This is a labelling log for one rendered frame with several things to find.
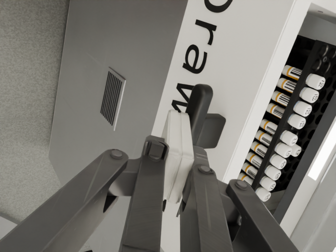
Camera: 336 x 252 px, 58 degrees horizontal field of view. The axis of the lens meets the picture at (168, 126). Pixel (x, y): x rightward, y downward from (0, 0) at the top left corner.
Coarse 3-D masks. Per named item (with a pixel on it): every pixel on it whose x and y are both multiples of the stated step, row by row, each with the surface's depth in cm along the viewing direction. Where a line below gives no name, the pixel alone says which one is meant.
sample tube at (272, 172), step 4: (252, 152) 35; (248, 156) 35; (252, 156) 34; (256, 156) 34; (248, 160) 35; (252, 160) 34; (256, 160) 34; (260, 160) 34; (256, 164) 34; (268, 168) 34; (272, 168) 32; (276, 168) 33; (264, 172) 33; (268, 172) 33; (272, 172) 32; (276, 172) 32; (280, 172) 32; (268, 176) 33; (272, 176) 32; (276, 176) 32
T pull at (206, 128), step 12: (204, 84) 21; (192, 96) 22; (204, 96) 21; (192, 108) 22; (204, 108) 22; (192, 120) 22; (204, 120) 22; (216, 120) 23; (192, 132) 22; (204, 132) 23; (216, 132) 24; (192, 144) 23; (204, 144) 24; (216, 144) 24
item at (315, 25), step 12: (312, 0) 25; (324, 0) 26; (312, 12) 33; (324, 12) 30; (312, 24) 36; (324, 24) 37; (312, 36) 37; (324, 36) 39; (276, 192) 42; (264, 204) 38; (276, 204) 40
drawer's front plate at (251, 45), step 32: (192, 0) 27; (224, 0) 24; (256, 0) 22; (288, 0) 20; (192, 32) 27; (224, 32) 24; (256, 32) 22; (288, 32) 20; (192, 64) 27; (224, 64) 24; (256, 64) 22; (224, 96) 24; (256, 96) 22; (160, 128) 31; (224, 128) 24; (256, 128) 23; (224, 160) 24
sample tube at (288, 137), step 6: (264, 120) 33; (264, 126) 33; (270, 126) 32; (276, 126) 32; (270, 132) 33; (282, 132) 31; (288, 132) 31; (282, 138) 31; (288, 138) 31; (294, 138) 31; (288, 144) 31
